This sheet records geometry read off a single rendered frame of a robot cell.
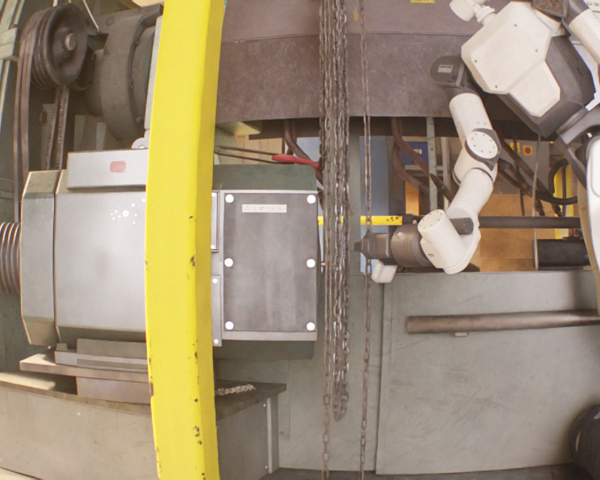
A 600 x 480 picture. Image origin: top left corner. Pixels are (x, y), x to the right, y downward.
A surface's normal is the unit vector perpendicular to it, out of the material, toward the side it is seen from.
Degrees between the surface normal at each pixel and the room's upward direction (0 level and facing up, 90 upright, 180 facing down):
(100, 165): 90
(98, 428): 90
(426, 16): 78
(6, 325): 90
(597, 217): 112
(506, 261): 90
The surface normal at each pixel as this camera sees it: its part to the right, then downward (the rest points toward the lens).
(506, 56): -0.60, 0.32
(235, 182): 0.07, -0.73
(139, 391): 0.11, -0.04
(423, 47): -0.24, -0.04
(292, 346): 0.07, 0.68
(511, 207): -0.27, -0.31
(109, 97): -0.21, 0.44
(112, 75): -0.23, 0.19
